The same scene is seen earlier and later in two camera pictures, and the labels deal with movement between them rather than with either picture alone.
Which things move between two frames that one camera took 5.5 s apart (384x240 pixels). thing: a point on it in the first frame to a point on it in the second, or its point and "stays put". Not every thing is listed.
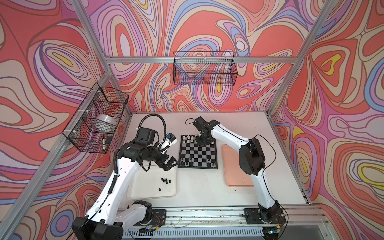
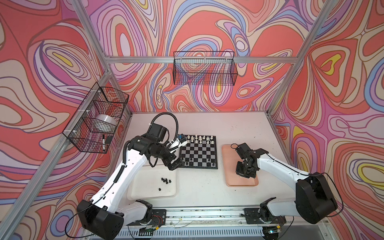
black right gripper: [200, 143] to [239, 171]
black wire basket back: [204, 68] stays put
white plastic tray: [155, 183] stays put
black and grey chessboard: [192, 155] stays put
